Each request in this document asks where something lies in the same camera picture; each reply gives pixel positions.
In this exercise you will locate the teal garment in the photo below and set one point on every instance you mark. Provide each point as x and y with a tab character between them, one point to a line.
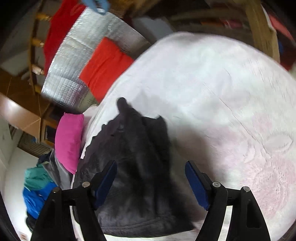
37	176

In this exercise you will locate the dark purple quilted jacket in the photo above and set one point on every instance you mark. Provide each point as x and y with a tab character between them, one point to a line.
143	162

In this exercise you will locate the wooden stair railing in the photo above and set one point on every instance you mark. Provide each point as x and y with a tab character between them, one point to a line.
34	41

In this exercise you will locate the wooden table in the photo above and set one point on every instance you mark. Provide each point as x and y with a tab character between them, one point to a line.
261	34

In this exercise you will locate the red velvet cloth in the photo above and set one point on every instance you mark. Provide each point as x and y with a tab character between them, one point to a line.
60	30

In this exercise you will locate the red pillow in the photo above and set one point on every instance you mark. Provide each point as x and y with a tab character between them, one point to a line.
104	67

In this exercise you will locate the grey garment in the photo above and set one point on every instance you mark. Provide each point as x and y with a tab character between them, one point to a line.
57	169

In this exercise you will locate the blue cloth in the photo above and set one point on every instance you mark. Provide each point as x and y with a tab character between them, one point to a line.
97	5

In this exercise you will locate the blue jacket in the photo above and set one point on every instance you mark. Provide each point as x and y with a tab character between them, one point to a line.
37	201

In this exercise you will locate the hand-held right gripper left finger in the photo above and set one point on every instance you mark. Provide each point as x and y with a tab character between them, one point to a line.
105	185

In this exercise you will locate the pink pillow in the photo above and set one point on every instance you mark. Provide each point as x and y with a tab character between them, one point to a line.
68	141

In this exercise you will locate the silver foil insulation mat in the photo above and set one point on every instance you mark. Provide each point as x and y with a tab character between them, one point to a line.
76	58

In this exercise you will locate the white blanket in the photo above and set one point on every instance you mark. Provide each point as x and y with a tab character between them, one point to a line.
208	92

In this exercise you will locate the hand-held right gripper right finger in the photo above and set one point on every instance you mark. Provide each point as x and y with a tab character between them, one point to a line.
196	185

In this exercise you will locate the curved wooden pillar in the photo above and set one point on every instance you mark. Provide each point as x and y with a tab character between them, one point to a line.
23	111

